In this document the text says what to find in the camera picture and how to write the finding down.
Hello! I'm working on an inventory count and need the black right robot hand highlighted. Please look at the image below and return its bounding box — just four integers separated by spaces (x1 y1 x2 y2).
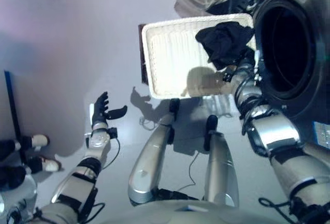
226 47 260 72

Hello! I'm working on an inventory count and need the silver left robot leg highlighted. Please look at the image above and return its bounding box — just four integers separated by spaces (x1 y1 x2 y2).
128 98 181 206

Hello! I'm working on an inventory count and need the person in dark trousers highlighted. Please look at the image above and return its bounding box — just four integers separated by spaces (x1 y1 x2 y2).
0 133 62 190

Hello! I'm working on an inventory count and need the black garment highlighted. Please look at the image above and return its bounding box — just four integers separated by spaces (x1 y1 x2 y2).
195 21 256 71

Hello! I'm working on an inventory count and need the dark steel washing machine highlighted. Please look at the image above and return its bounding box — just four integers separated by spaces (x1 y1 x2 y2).
206 0 330 155

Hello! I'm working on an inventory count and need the white wicker tray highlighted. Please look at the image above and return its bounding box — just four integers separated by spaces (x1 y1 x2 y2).
141 13 256 99

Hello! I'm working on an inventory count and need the thin black floor cable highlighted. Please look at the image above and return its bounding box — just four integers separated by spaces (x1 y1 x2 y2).
180 151 201 191

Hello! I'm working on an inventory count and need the dark brown stool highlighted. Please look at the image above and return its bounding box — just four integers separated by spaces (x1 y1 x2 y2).
138 24 149 84

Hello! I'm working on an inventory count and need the silver right robot leg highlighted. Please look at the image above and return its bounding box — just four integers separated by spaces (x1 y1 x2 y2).
202 115 239 208

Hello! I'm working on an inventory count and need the beige partition with black edge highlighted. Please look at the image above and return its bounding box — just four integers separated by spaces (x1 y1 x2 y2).
0 71 24 142

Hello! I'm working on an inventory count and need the silver robot leg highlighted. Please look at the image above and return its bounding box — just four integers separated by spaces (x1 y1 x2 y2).
128 98 181 206
202 115 239 208

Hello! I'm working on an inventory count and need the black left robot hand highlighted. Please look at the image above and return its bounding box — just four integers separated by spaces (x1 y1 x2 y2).
91 91 128 130

